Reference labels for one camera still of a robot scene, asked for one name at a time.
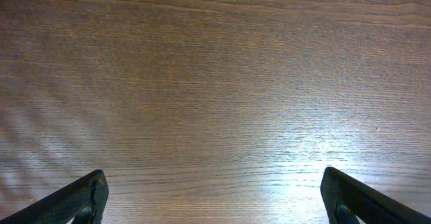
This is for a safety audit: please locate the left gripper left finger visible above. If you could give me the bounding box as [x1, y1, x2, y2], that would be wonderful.
[1, 170, 109, 224]

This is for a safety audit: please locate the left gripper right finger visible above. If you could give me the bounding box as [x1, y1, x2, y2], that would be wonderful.
[321, 167, 430, 224]

